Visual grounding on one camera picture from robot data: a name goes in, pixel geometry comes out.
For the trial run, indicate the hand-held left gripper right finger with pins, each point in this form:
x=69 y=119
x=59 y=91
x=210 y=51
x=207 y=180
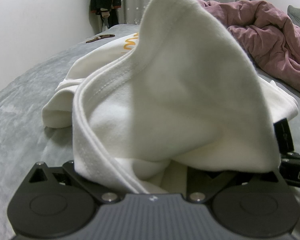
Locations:
x=202 y=187

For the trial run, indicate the star-print grey curtain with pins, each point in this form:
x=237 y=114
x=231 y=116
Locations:
x=135 y=0

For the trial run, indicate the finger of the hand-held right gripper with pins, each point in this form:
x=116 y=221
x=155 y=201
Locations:
x=297 y=175

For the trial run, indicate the pink quilt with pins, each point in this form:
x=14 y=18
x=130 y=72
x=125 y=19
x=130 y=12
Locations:
x=277 y=35

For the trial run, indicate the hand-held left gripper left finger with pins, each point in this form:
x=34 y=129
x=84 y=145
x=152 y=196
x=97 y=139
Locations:
x=87 y=188

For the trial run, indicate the white sweatshirt with orange print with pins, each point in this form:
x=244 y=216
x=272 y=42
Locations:
x=190 y=80

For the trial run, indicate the grey bed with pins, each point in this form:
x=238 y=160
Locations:
x=27 y=92

